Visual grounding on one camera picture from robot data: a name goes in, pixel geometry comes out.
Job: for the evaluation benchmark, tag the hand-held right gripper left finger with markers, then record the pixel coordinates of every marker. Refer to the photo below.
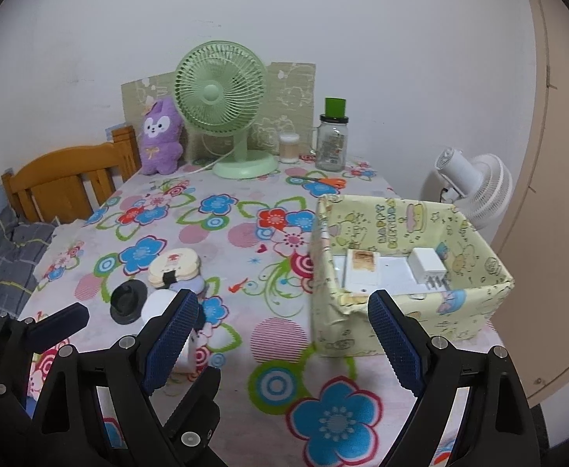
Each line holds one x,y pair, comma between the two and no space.
172,335

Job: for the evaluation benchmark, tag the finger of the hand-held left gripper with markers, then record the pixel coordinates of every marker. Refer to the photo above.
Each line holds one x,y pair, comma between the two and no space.
58,323
196,413

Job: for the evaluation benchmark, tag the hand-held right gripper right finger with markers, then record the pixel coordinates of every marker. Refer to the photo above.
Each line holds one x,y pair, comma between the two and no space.
396,345

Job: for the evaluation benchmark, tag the small lavender white gadget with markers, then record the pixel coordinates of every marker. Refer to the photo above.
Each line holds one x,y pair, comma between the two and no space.
197,286

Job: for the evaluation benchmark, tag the yellow cartoon print box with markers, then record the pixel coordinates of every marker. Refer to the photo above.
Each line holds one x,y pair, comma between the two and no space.
338,321

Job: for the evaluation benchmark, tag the white charger adapters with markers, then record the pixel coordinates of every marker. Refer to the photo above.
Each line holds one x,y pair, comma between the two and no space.
396,272

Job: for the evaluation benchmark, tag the grey plaid blanket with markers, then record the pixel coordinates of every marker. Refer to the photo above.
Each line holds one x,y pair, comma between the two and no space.
2,262

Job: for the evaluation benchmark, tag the white charger plug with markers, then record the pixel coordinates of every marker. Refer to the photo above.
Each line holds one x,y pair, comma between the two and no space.
425,262

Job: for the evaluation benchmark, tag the white box with brown label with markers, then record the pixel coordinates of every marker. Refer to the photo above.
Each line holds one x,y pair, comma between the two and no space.
362,260

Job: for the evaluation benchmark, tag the floral tablecloth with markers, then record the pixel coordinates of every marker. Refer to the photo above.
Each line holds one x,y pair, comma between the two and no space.
265,301

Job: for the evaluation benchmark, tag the white clip fan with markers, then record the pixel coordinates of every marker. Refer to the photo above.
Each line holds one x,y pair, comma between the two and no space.
484,185

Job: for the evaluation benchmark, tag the purple plush toy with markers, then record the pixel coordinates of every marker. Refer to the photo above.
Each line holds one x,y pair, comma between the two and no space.
160,141

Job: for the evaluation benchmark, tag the glass jar with green lid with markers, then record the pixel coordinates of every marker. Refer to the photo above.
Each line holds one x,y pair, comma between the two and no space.
330,146

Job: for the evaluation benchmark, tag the beige door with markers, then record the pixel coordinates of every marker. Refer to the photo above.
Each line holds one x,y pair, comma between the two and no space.
557,204

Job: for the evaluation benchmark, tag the clear cotton swab container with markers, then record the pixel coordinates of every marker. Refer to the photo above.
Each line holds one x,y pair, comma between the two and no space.
289,148

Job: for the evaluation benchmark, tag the green desk fan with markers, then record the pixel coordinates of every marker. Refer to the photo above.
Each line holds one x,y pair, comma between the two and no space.
211,92

